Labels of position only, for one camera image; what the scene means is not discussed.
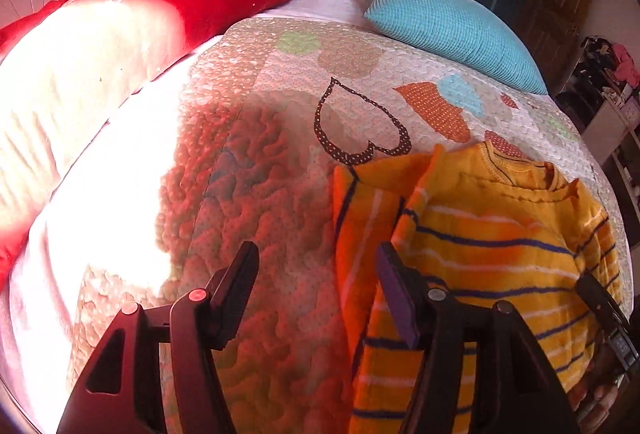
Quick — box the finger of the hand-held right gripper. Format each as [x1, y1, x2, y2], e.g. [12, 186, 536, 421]
[574, 273, 627, 341]

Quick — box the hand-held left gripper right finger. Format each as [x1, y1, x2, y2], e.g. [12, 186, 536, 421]
[375, 241, 582, 434]

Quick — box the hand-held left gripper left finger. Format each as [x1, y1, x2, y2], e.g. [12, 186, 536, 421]
[56, 241, 261, 434]

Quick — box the yellow striped sweater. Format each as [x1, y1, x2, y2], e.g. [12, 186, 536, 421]
[332, 141, 626, 434]

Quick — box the person's right hand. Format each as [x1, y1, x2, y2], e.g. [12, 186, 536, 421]
[570, 361, 630, 434]

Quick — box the heart print quilted bedspread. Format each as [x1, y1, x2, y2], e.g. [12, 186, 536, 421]
[0, 0, 632, 434]

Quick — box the dark storage shelf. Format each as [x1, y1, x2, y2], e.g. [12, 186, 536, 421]
[554, 36, 640, 131]

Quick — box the pink cloth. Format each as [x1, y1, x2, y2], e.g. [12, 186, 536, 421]
[612, 42, 640, 87]

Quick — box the light blue pillow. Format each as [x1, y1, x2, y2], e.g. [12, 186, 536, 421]
[357, 0, 549, 95]

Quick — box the brown wooden door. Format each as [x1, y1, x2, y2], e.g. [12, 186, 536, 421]
[517, 0, 602, 90]

